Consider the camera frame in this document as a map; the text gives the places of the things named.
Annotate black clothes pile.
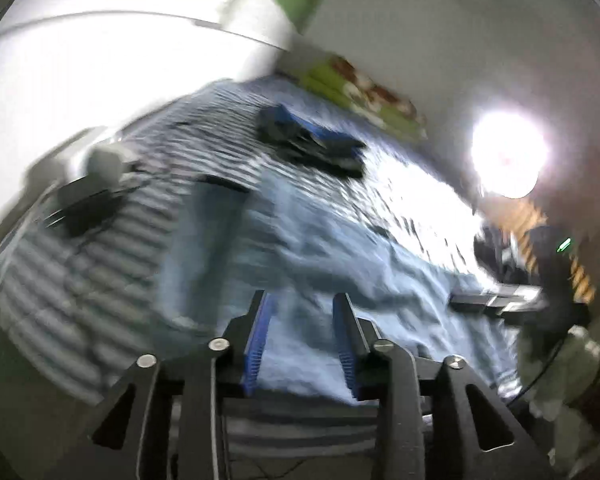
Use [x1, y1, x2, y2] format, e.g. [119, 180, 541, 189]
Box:
[474, 223, 531, 285]

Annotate black power cable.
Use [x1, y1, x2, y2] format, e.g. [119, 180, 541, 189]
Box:
[40, 119, 261, 361]

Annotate light blue denim jeans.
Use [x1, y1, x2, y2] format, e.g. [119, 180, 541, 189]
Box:
[150, 174, 516, 404]

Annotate black power adapter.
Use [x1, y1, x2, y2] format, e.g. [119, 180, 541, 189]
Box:
[44, 176, 125, 237]

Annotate stacked green floral blankets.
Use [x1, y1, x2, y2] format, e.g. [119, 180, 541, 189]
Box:
[300, 54, 427, 143]

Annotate white power strip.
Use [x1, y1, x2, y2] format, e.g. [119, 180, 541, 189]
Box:
[85, 142, 138, 188]

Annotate striped blue white quilt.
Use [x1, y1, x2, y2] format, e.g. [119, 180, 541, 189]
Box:
[0, 77, 494, 470]

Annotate wooden slatted railing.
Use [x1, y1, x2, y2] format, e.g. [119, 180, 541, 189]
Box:
[492, 198, 596, 306]

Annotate folded blue grey garment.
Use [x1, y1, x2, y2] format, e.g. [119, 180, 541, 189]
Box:
[257, 104, 366, 179]

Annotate ring light on tripod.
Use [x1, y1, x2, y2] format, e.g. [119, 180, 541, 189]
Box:
[470, 108, 550, 200]

